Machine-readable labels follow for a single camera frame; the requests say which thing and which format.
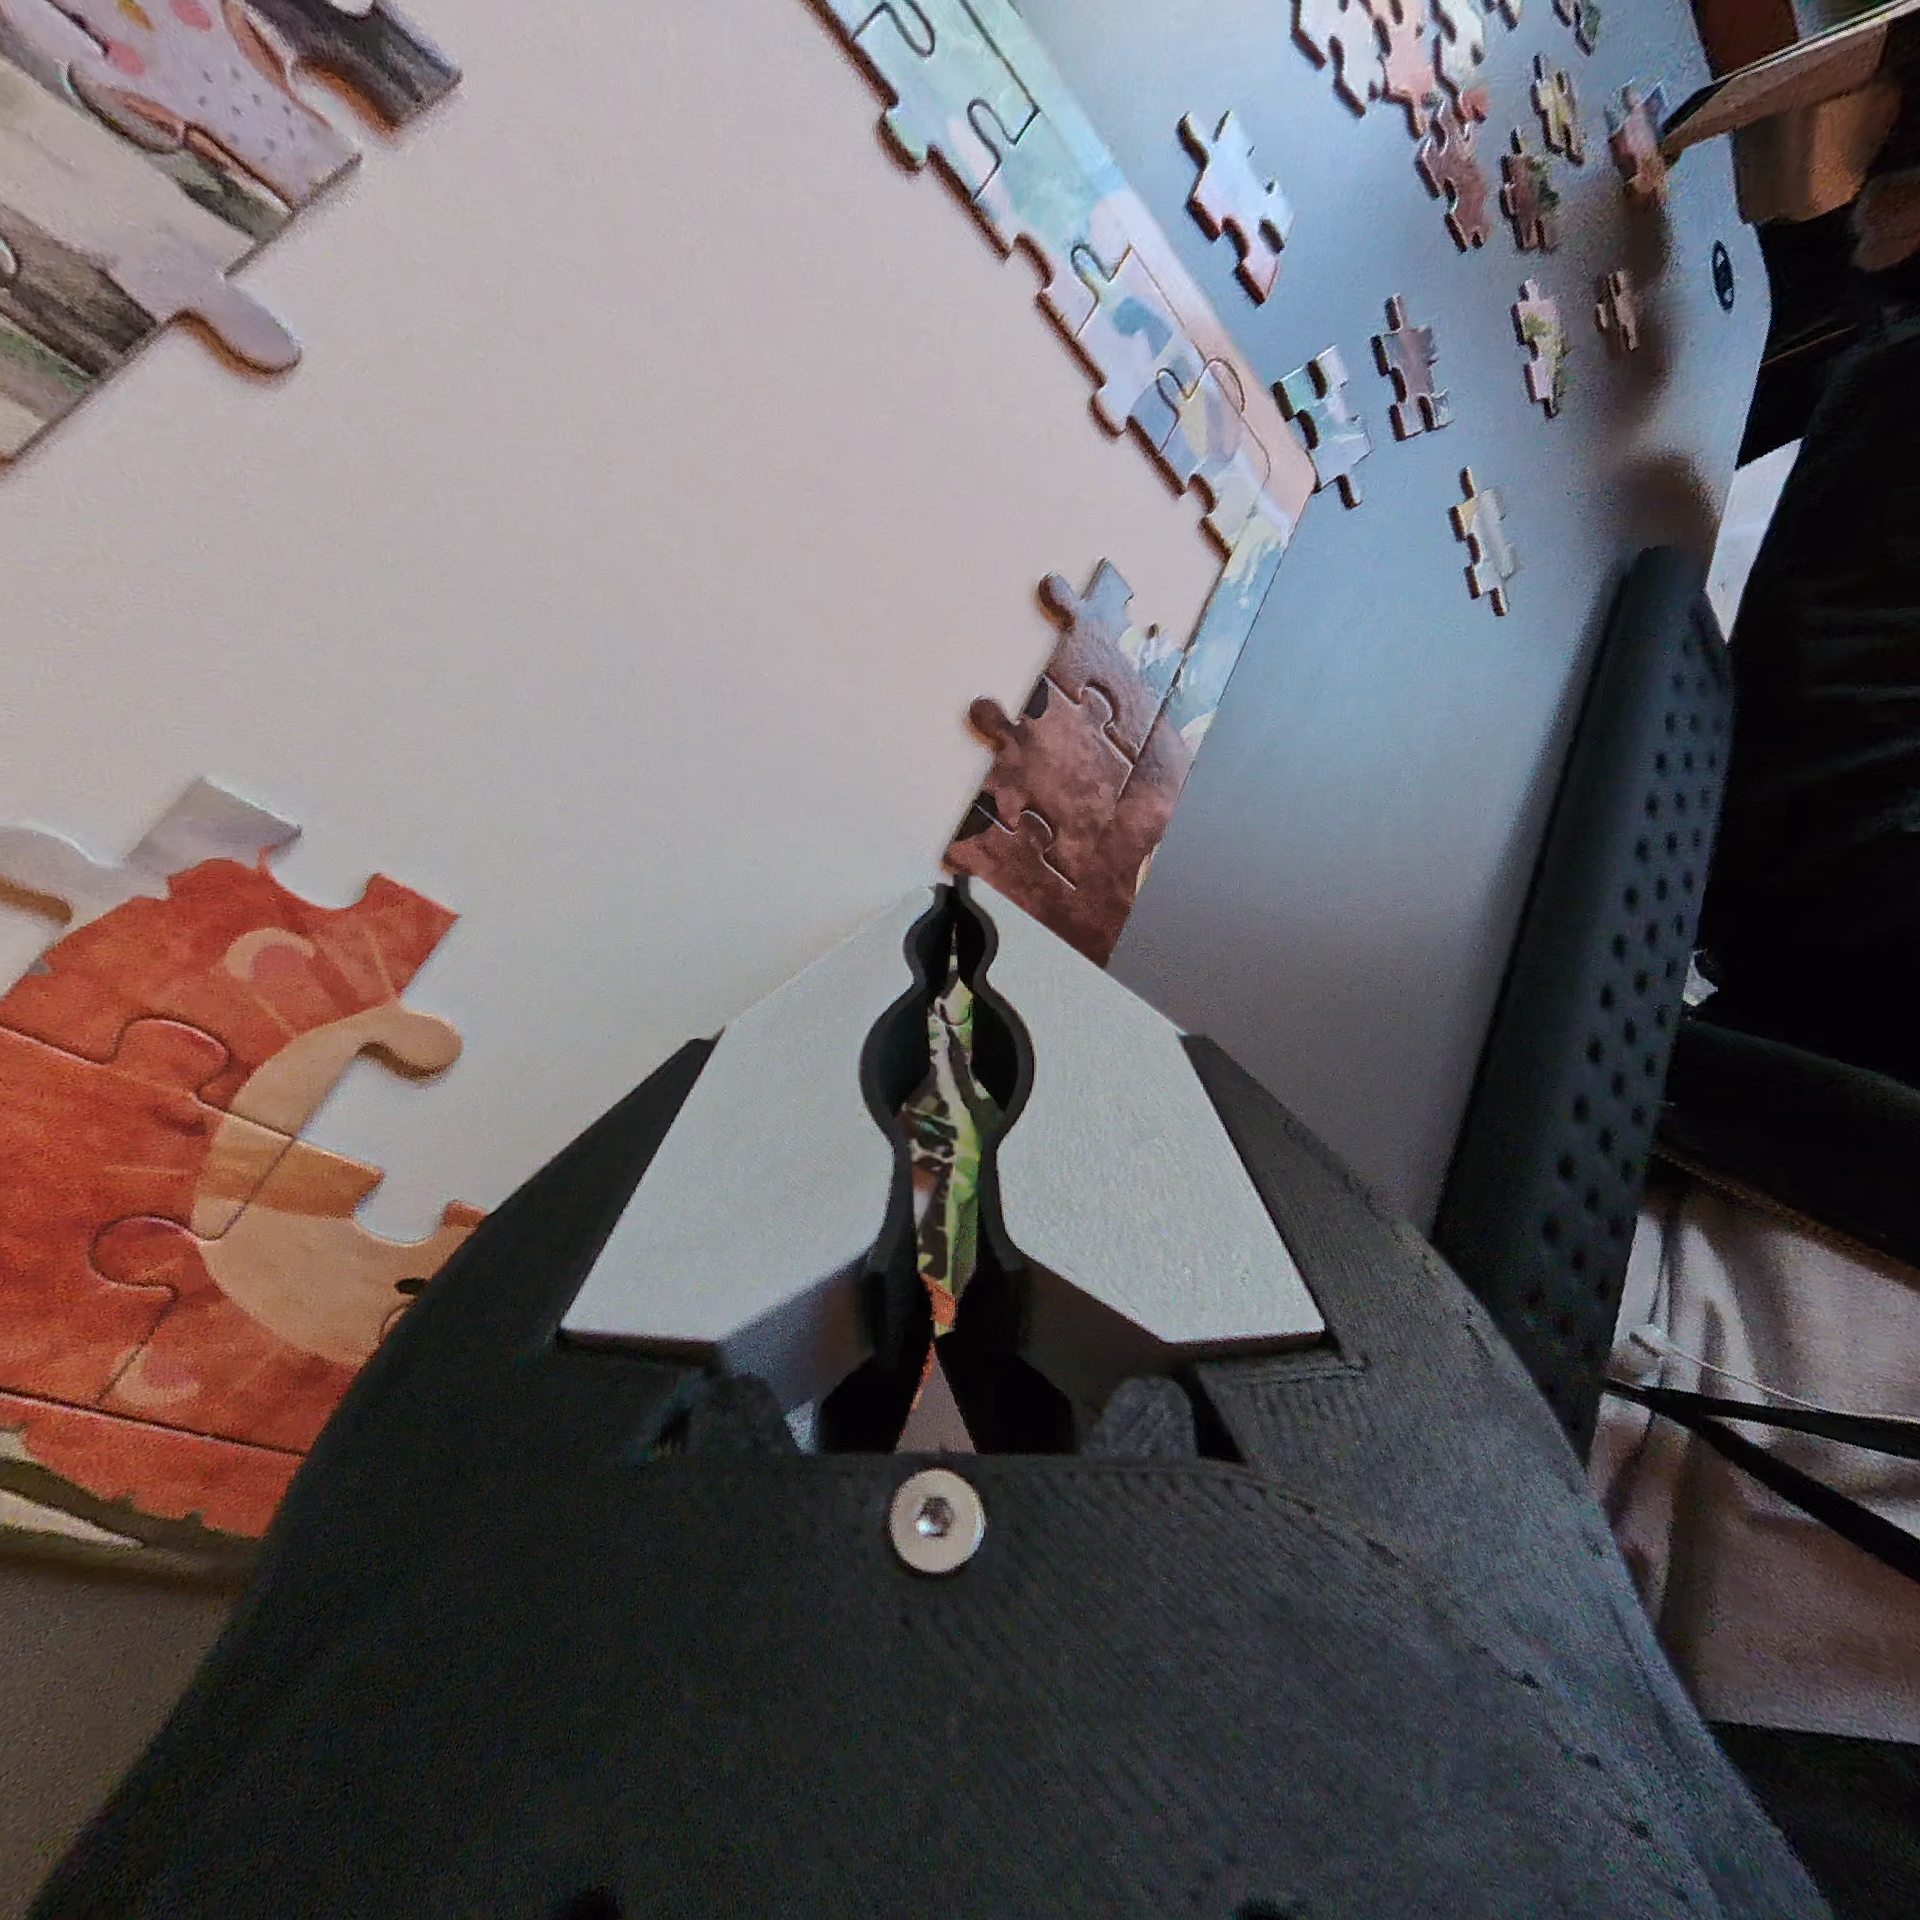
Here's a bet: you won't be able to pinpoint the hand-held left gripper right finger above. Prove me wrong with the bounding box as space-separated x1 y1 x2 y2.
948 878 1328 1412

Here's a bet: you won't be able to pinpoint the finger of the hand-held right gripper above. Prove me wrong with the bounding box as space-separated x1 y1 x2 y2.
1654 22 1894 228

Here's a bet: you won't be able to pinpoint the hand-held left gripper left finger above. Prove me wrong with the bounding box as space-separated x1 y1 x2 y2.
557 884 964 1412

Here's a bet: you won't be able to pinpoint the green brown jigsaw piece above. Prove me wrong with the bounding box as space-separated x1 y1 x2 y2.
899 972 1001 1340

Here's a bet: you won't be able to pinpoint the puzzle pieces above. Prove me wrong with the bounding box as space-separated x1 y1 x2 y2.
1174 0 1675 622

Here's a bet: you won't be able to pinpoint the partly assembled jigsaw puzzle board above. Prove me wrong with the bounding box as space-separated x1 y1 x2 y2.
0 0 1324 1547

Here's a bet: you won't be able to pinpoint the black perforated chair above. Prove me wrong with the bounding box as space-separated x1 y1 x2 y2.
1435 549 1734 1457

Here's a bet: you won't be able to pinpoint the person's dark jacket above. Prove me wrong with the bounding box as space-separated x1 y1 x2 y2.
1664 208 1920 1270

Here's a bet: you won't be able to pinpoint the person's beige trousers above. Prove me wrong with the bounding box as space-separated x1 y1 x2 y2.
1588 1187 1920 1752

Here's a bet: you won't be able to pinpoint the thin white cable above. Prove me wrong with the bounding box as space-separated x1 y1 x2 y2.
1625 1325 1920 1420

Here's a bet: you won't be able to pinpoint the black strap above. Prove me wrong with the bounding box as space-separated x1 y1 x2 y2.
1603 1379 1920 1585

